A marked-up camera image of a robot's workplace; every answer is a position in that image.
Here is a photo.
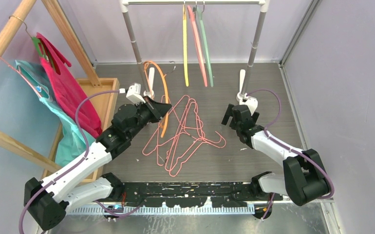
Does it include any wooden clothes rack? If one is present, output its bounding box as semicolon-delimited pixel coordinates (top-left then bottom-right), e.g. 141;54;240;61
0;0;120;185

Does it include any metal clothes rack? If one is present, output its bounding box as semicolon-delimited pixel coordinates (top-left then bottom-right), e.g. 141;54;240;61
119;0;270;111

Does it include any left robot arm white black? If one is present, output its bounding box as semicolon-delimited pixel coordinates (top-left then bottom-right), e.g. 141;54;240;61
19;96;172;233

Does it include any red garment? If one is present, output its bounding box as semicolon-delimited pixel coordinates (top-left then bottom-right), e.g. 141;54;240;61
36;33;102;138

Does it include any pink hanger on wood rack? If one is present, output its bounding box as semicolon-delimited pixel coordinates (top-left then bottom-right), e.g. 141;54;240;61
0;56;42;98

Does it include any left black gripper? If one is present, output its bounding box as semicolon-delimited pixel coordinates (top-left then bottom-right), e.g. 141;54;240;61
127;95;169;139

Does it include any thick pink plastic hanger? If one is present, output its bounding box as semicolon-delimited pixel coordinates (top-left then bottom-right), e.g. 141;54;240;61
187;5;208;87

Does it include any orange plastic hanger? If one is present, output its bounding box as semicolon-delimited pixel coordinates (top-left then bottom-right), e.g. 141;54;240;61
143;60;170;138

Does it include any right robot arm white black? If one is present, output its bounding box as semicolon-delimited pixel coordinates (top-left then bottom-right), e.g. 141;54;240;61
222;104;335;206

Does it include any yellow plastic hanger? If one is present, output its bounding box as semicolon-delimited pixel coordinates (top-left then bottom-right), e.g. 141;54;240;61
182;4;189;87

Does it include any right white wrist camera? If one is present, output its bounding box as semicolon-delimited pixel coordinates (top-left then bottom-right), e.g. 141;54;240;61
239;97;258;114

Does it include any aluminium frame rail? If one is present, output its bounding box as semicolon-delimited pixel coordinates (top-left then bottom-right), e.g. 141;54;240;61
40;186;335;215

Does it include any mint green plastic hanger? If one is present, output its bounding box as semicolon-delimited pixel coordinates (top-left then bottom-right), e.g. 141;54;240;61
195;1;214;87

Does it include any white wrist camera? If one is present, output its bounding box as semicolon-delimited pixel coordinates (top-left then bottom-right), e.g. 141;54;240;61
239;97;258;114
119;83;146;105

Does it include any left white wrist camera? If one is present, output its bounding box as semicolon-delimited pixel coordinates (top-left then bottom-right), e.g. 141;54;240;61
119;83;146;105

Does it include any green hanger gold hook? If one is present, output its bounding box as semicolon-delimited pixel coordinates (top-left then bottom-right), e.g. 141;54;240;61
8;15;55;69

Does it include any teal garment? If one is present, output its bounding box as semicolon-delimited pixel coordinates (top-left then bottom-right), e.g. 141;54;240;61
15;60;86;166

